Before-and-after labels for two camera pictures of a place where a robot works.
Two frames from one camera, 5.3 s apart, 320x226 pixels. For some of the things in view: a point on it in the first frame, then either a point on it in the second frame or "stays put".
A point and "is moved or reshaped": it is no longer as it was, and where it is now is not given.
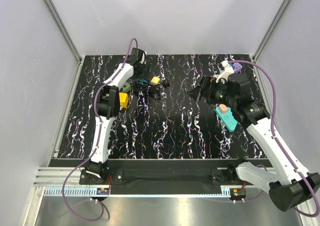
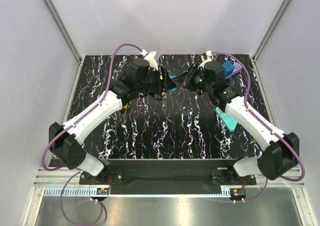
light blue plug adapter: (143, 80) is moved or reshaped
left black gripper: (144, 75) to (163, 85)
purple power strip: (238, 67) stays put
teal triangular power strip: (227, 118) stays put
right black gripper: (207, 83) to (185, 79)
